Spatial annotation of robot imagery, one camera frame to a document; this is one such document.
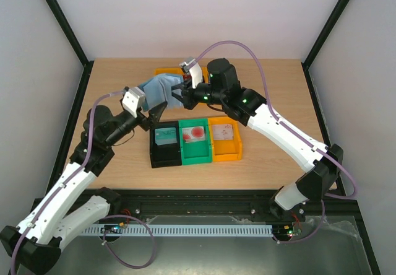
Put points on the white red circle card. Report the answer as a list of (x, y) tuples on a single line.
[(193, 134)]

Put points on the orange front plastic bin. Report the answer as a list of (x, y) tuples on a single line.
[(223, 151)]

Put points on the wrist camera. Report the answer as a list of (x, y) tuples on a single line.
[(133, 99), (191, 67)]

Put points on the teal credit card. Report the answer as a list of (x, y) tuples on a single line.
[(165, 136)]

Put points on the black frame post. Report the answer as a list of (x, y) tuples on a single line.
[(68, 32), (329, 25)]

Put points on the white patterned card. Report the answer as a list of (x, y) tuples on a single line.
[(222, 132)]

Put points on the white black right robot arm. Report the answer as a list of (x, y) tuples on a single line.
[(319, 161)]

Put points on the black frame post left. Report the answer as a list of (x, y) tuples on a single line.
[(68, 32)]

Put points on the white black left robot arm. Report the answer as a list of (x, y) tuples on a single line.
[(38, 240)]

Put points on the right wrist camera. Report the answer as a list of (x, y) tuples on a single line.
[(191, 67)]

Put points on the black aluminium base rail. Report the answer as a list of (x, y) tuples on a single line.
[(253, 204)]

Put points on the black plastic bin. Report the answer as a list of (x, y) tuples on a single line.
[(166, 155)]

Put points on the black frame post right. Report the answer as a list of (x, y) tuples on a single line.
[(329, 25)]

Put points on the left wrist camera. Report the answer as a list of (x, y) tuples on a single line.
[(133, 99)]

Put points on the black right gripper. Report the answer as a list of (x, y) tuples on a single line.
[(188, 95)]

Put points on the blue leather card holder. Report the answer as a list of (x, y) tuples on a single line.
[(158, 90)]

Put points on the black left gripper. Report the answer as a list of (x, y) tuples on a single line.
[(152, 118)]

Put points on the orange rear triple bin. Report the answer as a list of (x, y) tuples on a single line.
[(179, 71)]

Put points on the green plastic bin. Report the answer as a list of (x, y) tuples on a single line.
[(199, 152)]

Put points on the light blue slotted cable duct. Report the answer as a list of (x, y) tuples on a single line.
[(135, 230)]

